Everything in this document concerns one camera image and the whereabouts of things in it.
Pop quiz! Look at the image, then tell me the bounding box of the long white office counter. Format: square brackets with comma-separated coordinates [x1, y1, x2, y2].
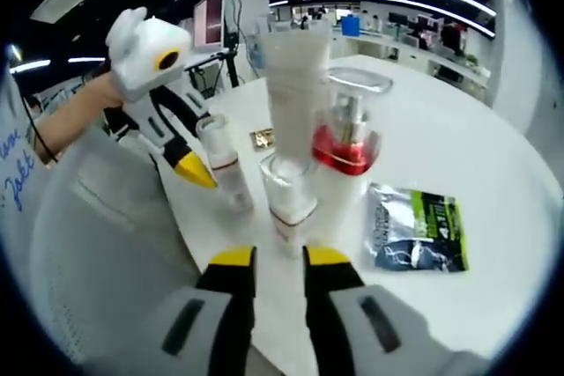
[330, 27, 493, 95]

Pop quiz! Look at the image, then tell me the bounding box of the large silver-green skincare sachet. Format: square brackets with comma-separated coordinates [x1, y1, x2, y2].
[363, 181, 469, 272]

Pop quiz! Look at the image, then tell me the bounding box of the grey mesh office chair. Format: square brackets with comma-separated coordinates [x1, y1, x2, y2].
[28, 127, 208, 376]

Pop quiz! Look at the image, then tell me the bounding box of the gold foil skincare sachet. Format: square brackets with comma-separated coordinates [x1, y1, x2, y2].
[249, 129, 277, 150]

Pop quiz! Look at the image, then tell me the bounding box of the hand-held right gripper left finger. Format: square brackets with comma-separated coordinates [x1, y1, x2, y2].
[94, 246, 258, 376]

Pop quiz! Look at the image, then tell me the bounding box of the white skincare cream tube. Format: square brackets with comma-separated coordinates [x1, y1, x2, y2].
[258, 26, 331, 166]

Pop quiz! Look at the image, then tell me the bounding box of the blue storage bin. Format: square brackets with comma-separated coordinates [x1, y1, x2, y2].
[341, 14, 362, 38]

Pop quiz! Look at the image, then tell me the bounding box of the red-collared skincare pump bottle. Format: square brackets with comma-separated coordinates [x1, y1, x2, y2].
[310, 66, 394, 240]

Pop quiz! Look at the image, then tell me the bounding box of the computer monitor on stand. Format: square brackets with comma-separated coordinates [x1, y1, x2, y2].
[192, 0, 228, 54]

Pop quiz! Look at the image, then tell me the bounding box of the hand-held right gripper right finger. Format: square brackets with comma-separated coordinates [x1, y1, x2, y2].
[301, 246, 481, 376]

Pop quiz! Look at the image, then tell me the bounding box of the small clear-capped skincare bottle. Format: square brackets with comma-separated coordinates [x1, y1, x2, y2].
[196, 114, 256, 212]
[259, 153, 319, 262]

